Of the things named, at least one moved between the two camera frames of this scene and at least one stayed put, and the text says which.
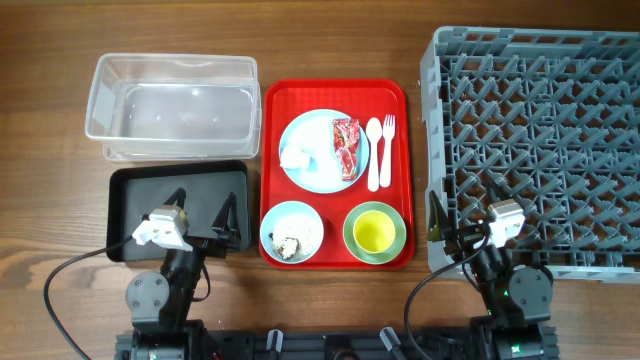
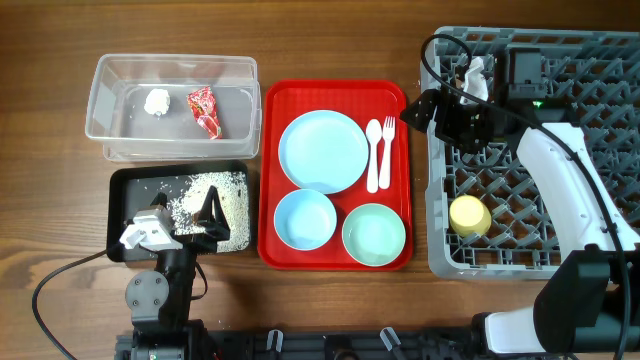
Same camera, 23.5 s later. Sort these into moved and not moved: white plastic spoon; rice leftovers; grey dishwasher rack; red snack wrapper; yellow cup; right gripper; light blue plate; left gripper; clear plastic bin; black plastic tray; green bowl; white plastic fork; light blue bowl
Moved: right gripper; rice leftovers; left gripper; light blue bowl; red snack wrapper; yellow cup
Not moved: green bowl; grey dishwasher rack; white plastic spoon; black plastic tray; white plastic fork; clear plastic bin; light blue plate
